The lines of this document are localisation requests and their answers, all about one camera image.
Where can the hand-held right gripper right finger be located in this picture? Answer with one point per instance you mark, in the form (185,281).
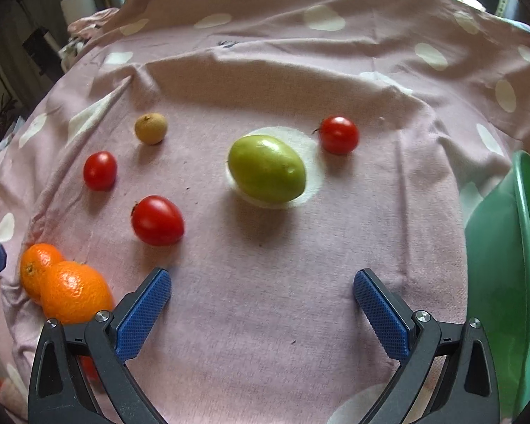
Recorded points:
(382,313)

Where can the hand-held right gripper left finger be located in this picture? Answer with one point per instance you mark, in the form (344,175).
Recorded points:
(143,313)

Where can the small orange mandarin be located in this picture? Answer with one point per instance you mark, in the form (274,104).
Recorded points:
(35,265)

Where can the large orange mandarin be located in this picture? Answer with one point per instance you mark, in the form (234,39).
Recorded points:
(73,291)

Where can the green plastic bowl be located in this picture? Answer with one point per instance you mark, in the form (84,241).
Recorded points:
(499,274)

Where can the green jujube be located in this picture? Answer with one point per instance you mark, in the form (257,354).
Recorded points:
(267,170)

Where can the large red cherry tomato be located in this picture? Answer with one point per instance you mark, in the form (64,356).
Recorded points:
(159,221)

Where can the pink polka dot blanket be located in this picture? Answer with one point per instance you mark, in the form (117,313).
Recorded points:
(256,274)

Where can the small red cherry tomato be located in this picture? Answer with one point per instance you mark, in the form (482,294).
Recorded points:
(100,171)

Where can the red cherry tomato with stem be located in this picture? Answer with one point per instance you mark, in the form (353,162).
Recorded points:
(339,134)

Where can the tan longan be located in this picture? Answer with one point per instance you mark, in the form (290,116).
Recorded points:
(150,129)

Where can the black box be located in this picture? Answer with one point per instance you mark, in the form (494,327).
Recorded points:
(42,51)

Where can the floral cloth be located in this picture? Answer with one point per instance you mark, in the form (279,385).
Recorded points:
(77,39)

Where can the white lamp shade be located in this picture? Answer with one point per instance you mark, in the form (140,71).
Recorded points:
(77,3)

